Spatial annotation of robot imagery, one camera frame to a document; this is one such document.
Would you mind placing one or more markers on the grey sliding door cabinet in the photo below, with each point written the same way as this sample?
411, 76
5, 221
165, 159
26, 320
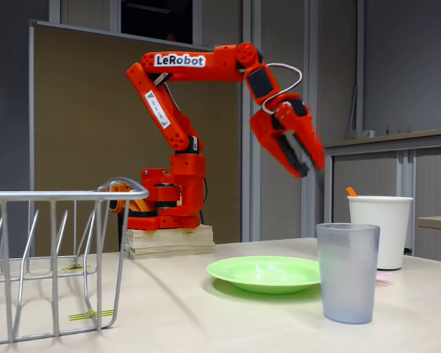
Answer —
371, 173

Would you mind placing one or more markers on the light orange clamp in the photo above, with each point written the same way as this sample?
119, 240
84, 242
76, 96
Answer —
121, 187

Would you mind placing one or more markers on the wooden base block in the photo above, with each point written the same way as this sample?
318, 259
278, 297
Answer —
169, 242

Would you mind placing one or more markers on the orange plastic knife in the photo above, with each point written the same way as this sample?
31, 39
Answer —
351, 192

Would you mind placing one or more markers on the white paper cup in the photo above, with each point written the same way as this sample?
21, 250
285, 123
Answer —
393, 220

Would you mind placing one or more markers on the brown partition board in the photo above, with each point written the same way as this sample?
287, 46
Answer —
77, 110

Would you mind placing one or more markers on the dark upper window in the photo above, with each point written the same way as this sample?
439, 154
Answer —
154, 22

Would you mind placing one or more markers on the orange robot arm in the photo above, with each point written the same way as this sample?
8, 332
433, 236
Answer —
220, 70

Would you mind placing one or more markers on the green plastic plate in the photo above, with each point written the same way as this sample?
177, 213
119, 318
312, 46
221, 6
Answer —
264, 274

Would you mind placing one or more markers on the grey leaning rod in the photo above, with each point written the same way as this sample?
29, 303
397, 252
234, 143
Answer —
353, 110

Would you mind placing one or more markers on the translucent plastic cup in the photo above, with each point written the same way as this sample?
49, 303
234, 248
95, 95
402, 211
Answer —
347, 279

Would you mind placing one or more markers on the small white object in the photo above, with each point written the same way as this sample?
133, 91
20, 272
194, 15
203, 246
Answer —
368, 134

